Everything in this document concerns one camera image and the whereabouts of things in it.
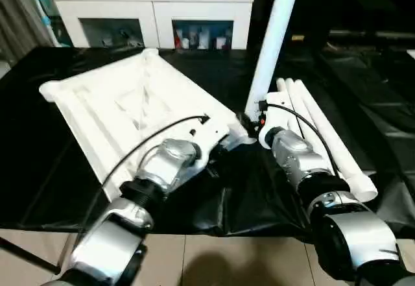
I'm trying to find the white plastic table top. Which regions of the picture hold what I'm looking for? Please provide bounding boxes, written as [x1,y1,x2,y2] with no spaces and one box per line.
[39,48,257,201]

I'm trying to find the black horizontal bar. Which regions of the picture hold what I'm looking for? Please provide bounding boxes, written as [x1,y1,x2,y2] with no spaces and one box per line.
[329,30,415,41]

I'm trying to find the dark cabinet with yellow label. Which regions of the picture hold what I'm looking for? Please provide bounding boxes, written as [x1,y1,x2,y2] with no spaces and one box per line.
[249,0,415,51]

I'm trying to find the black work mat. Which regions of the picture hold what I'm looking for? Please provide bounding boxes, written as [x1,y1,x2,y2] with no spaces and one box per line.
[0,45,415,238]

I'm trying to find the black slanted floor rod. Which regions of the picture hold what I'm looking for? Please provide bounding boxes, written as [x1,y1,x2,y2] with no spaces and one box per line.
[0,237,62,276]

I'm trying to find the white and teal pole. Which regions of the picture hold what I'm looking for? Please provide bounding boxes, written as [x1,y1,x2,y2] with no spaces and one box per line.
[25,0,64,47]

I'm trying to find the grey curtain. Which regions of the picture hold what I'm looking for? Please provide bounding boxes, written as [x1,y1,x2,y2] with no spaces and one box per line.
[0,0,41,64]

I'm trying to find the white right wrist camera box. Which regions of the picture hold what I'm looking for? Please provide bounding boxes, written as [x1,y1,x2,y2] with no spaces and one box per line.
[258,91,290,149]

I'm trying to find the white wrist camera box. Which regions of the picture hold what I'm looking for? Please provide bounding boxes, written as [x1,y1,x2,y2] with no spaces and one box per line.
[258,91,290,149]
[171,113,235,171]

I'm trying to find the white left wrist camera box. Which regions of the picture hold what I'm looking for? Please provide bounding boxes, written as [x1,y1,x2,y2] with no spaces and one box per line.
[171,113,235,171]

